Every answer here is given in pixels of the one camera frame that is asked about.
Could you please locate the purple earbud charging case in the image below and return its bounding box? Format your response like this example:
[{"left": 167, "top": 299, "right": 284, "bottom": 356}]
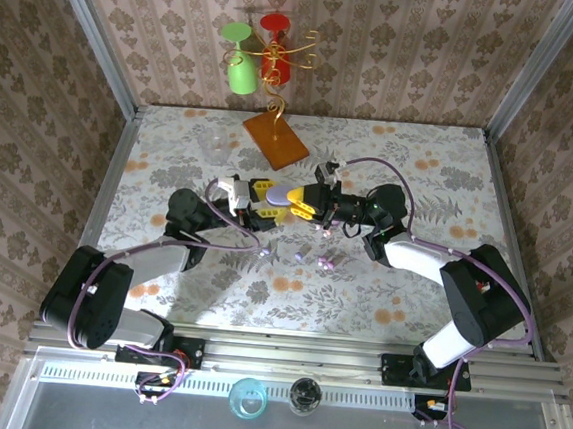
[{"left": 265, "top": 183, "right": 295, "bottom": 209}]

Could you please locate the floral patterned tablecloth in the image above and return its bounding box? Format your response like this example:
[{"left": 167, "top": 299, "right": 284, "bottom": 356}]
[{"left": 91, "top": 96, "right": 550, "bottom": 355}]

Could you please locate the clear glass cup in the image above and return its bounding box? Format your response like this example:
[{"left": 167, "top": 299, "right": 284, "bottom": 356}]
[{"left": 194, "top": 125, "right": 233, "bottom": 166}]

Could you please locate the green wine glass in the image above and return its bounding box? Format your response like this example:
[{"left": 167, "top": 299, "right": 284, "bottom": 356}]
[{"left": 215, "top": 20, "right": 264, "bottom": 97}]

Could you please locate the red wine glass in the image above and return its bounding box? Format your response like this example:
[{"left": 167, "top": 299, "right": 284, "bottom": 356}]
[{"left": 253, "top": 11, "right": 299, "bottom": 86}]

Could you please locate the dark clear drinking glass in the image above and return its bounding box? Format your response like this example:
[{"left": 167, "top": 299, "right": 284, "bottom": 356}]
[{"left": 287, "top": 375, "right": 324, "bottom": 418}]

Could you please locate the blue drinking glass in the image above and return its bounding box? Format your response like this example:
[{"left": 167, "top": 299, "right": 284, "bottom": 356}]
[{"left": 226, "top": 374, "right": 271, "bottom": 423}]

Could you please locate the slotted metal strip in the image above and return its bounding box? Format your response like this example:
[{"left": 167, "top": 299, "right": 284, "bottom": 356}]
[{"left": 38, "top": 359, "right": 421, "bottom": 414}]

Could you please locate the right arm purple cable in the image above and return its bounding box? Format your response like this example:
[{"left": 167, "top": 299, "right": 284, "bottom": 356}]
[{"left": 317, "top": 154, "right": 546, "bottom": 429}]

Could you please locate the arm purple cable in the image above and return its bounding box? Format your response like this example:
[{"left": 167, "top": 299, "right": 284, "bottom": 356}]
[
  {"left": 62, "top": 166, "right": 270, "bottom": 411},
  {"left": 317, "top": 154, "right": 546, "bottom": 429}
]

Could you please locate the gold wire glass rack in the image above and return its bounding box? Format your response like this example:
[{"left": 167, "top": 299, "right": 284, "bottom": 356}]
[{"left": 213, "top": 21, "right": 323, "bottom": 173}]

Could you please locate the aluminium side rail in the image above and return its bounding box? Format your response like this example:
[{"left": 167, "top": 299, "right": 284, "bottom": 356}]
[
  {"left": 462, "top": 128, "right": 573, "bottom": 362},
  {"left": 64, "top": 100, "right": 144, "bottom": 322}
]

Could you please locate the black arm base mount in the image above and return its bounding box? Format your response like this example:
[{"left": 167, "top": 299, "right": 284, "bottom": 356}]
[
  {"left": 113, "top": 329, "right": 206, "bottom": 372},
  {"left": 379, "top": 350, "right": 475, "bottom": 393}
]

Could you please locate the aluminium mounting rail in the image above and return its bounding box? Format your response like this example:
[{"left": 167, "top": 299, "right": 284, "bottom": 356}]
[{"left": 22, "top": 307, "right": 571, "bottom": 404}]

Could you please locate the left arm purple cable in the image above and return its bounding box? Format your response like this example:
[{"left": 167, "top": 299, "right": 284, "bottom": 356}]
[{"left": 62, "top": 166, "right": 270, "bottom": 411}]

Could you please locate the black connector with wires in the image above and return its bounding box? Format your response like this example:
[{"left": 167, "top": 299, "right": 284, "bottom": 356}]
[
  {"left": 410, "top": 393, "right": 452, "bottom": 429},
  {"left": 132, "top": 369, "right": 188, "bottom": 410}
]

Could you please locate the aluminium frame post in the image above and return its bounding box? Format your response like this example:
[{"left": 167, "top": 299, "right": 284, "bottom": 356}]
[
  {"left": 30, "top": 0, "right": 150, "bottom": 121},
  {"left": 483, "top": 0, "right": 573, "bottom": 150}
]

